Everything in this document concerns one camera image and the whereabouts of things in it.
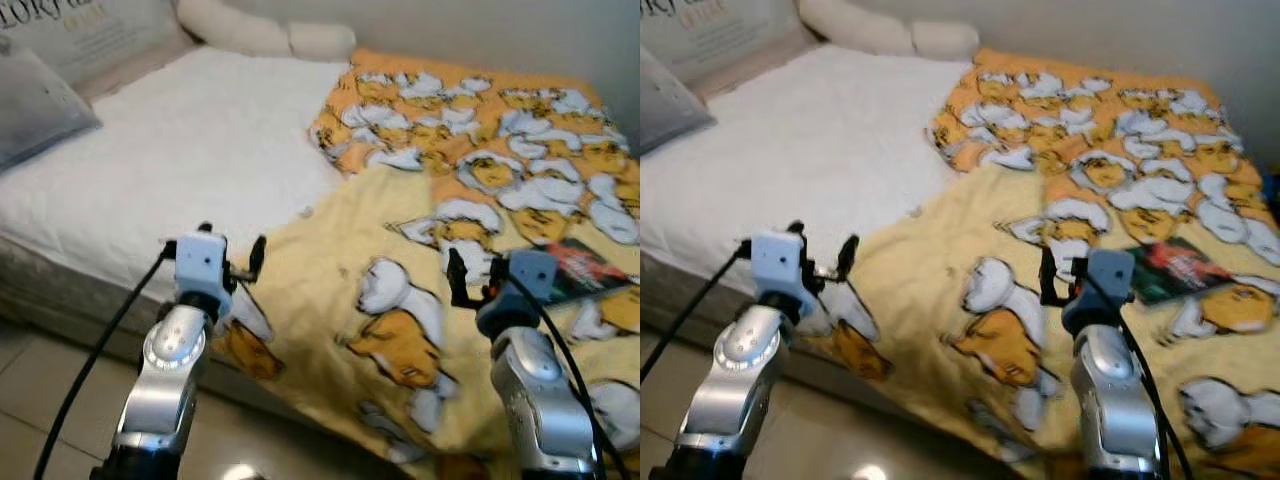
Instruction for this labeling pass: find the dark book with red cover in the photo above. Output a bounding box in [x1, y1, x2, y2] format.
[540, 237, 633, 305]
[1124, 237, 1235, 307]

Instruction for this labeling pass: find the white bed mattress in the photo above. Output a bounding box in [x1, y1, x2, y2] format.
[0, 44, 353, 303]
[640, 44, 949, 301]

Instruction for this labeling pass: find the yellow orange cartoon blanket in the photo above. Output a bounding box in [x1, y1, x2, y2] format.
[212, 47, 641, 480]
[800, 47, 1280, 480]

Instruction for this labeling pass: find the cream segmented long pillow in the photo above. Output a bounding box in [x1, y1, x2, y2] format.
[174, 0, 358, 64]
[797, 0, 982, 62]

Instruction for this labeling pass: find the beige pillow with dark lettering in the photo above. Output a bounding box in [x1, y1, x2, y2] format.
[0, 0, 198, 103]
[640, 0, 818, 98]

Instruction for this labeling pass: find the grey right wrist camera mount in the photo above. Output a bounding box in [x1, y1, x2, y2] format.
[1085, 248, 1137, 307]
[503, 249, 559, 309]

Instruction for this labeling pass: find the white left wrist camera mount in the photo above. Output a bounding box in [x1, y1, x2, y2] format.
[174, 231, 230, 301]
[750, 230, 807, 299]

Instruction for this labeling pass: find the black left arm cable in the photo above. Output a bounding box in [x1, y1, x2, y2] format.
[33, 240, 178, 480]
[640, 240, 753, 383]

